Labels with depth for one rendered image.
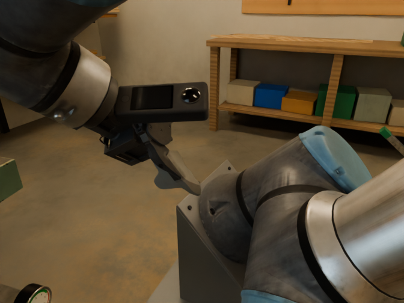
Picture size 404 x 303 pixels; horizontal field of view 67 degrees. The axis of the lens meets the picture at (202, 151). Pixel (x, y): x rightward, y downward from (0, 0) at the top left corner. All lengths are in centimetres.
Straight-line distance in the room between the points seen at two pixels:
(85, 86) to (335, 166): 34
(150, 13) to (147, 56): 49
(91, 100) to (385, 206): 31
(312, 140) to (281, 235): 17
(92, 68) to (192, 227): 35
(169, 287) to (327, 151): 49
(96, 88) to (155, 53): 353
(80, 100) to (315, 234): 28
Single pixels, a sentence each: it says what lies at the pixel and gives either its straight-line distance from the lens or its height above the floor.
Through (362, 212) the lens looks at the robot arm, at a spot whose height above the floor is 97.
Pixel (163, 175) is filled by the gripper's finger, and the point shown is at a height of 92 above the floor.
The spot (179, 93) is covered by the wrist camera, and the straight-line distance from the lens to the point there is 38.
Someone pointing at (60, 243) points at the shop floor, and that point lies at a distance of 184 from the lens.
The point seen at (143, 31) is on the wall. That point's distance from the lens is 393.
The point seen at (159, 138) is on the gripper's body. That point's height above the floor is 98.
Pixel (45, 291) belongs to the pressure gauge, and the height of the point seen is 67.
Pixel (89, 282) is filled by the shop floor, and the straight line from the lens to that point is 159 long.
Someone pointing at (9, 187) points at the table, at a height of 86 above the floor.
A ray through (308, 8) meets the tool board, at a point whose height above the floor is 110.
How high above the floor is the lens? 115
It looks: 26 degrees down
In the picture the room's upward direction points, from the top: straight up
